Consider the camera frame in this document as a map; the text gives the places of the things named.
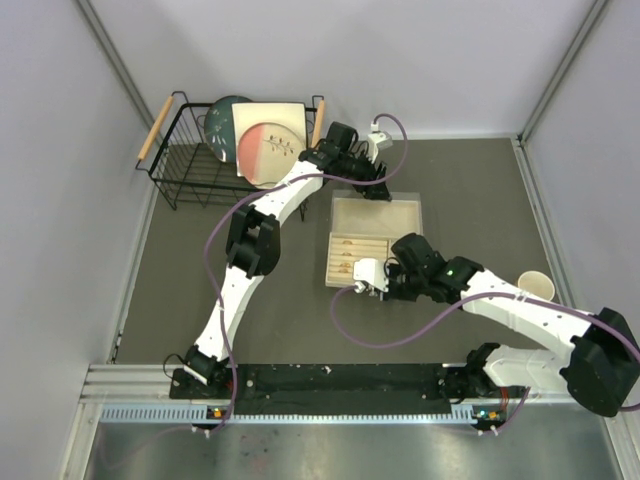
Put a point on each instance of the cream square plate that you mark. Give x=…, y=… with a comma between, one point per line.
x=289, y=114

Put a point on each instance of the yellow mug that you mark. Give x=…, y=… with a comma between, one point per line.
x=537, y=283

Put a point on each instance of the beige ring tray drawer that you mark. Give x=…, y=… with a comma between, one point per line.
x=345, y=249

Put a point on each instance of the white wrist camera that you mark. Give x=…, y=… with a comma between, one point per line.
x=369, y=275
x=377, y=140

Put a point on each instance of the dark green round plate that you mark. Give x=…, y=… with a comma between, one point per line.
x=219, y=131

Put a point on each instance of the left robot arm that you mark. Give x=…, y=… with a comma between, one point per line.
x=253, y=245

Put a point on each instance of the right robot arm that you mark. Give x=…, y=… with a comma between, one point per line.
x=594, y=357

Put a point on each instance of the pink and cream round plate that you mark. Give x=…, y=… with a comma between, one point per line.
x=266, y=152

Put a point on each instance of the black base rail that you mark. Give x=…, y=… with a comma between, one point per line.
x=344, y=389

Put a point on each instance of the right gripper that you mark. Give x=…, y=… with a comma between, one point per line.
x=393, y=293

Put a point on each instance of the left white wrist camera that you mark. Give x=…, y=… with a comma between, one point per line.
x=377, y=140

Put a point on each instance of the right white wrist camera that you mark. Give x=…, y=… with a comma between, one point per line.
x=369, y=275

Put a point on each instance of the black wire dish rack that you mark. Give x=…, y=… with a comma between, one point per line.
x=177, y=159

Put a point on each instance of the beige jewelry box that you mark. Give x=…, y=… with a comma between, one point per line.
x=353, y=215

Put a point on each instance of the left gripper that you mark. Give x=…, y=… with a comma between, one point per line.
x=370, y=173

